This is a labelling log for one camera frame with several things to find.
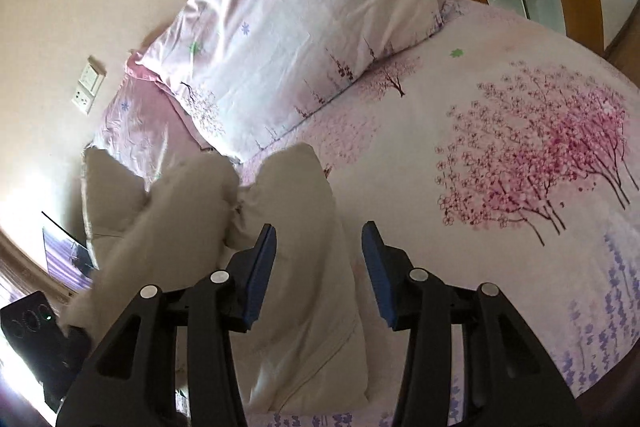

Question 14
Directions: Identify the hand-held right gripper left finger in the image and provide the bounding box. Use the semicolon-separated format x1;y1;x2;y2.
55;223;278;427

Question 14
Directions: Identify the pink floral pillow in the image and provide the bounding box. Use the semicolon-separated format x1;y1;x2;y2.
127;0;444;164
90;72;216;195

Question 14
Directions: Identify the white wall socket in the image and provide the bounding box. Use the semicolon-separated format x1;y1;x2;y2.
71;86;96;116

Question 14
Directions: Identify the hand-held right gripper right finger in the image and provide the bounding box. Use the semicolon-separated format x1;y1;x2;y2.
361;221;583;427

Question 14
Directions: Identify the white wall switch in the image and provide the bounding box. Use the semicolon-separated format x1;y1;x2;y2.
80;56;107;90

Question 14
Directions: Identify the pink floral bed sheet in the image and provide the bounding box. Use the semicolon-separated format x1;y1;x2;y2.
240;0;640;427

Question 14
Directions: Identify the beige puffer jacket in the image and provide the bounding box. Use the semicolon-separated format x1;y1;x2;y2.
65;143;372;413

